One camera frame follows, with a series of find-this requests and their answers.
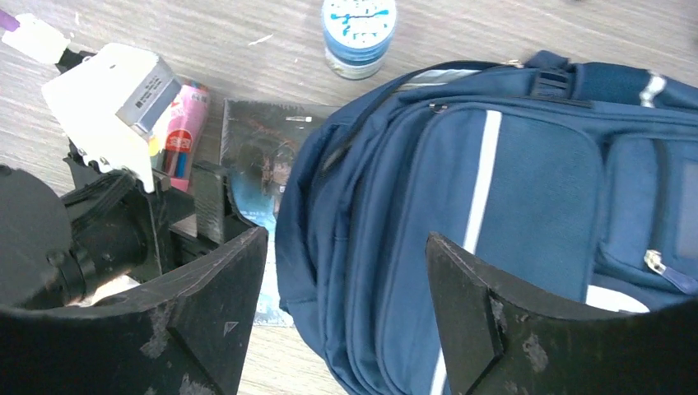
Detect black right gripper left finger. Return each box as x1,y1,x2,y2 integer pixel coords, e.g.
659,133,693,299
1,227,268,394

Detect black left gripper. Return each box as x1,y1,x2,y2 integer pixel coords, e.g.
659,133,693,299
63,158,256,284

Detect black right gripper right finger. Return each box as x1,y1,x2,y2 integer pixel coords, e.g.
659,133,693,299
426,233,697,394

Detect navy blue backpack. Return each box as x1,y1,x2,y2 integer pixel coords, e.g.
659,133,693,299
276,51,697,394

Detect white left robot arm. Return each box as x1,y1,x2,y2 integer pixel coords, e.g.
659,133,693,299
1,160,251,310

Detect blue Wuthering Heights book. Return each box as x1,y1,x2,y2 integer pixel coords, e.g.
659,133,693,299
220,98,337,328

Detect pink highlighter marker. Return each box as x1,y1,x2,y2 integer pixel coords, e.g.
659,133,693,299
149,79,210,192

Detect blue white round jar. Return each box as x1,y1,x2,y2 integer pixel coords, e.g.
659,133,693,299
321,0,398,81

